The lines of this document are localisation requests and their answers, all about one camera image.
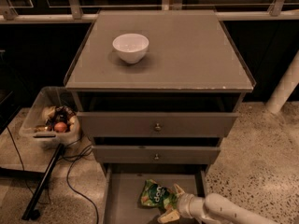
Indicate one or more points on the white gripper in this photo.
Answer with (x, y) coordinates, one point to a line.
(184, 204)

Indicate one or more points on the green rice chip bag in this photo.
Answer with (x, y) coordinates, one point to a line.
(157, 196)

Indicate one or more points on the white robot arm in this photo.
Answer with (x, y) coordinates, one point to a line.
(256, 179)

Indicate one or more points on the grey bottom drawer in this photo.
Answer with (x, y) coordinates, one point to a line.
(125, 183)

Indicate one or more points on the grey drawer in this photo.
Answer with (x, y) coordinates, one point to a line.
(125, 183)
(141, 124)
(144, 154)

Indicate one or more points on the brass top drawer knob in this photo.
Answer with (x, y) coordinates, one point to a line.
(157, 127)

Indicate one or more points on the grey middle drawer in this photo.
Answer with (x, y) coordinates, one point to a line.
(144, 154)

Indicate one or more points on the grey top drawer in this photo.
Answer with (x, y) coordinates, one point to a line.
(141, 124)

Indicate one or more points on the grey drawer cabinet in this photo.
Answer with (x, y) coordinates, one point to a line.
(190, 66)

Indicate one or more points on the red apple in bin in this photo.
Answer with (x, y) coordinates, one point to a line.
(60, 127)

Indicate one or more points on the black metal stand leg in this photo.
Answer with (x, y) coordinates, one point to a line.
(30, 211)

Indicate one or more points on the clear plastic storage bin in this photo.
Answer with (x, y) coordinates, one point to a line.
(52, 105)

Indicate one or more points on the white ceramic bowl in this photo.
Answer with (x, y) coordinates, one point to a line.
(131, 48)

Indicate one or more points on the metal window railing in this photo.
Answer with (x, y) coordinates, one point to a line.
(63, 11)

